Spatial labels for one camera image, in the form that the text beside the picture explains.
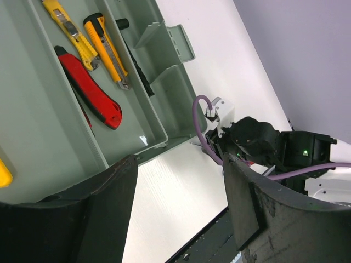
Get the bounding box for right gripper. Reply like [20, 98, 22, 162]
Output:
[205, 117, 281, 167]

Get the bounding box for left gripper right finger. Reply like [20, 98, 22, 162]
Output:
[223, 153, 350, 262]

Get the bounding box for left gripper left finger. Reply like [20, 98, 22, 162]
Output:
[1, 155, 138, 262]

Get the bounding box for yellow handled screwdriver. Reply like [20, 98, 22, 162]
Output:
[0, 159, 13, 188]

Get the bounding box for green toolbox with clear lid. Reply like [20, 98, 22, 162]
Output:
[1, 1, 196, 204]

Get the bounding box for red handled pliers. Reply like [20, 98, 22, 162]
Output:
[54, 45, 123, 130]

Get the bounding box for black rubber mallet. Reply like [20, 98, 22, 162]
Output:
[115, 18, 155, 97]

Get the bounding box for yellow black utility knife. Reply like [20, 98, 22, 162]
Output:
[83, 13, 131, 90]

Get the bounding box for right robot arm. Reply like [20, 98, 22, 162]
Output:
[204, 117, 350, 206]

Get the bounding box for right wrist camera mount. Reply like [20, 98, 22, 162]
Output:
[205, 97, 235, 138]

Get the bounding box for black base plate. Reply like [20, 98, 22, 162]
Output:
[167, 208, 239, 263]

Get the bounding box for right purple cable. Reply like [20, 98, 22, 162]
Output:
[191, 94, 351, 181]

